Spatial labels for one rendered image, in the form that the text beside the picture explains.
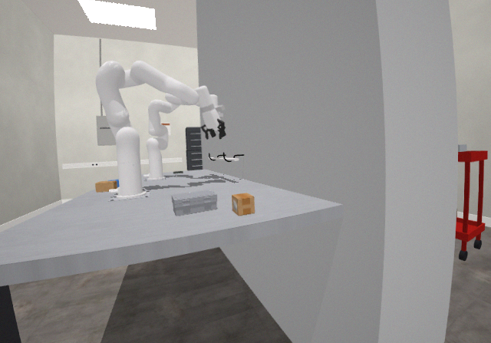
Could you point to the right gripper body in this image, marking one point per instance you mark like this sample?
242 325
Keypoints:
210 119

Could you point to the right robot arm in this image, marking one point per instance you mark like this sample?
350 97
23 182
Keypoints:
109 79

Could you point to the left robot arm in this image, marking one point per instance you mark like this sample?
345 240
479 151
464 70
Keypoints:
154 145

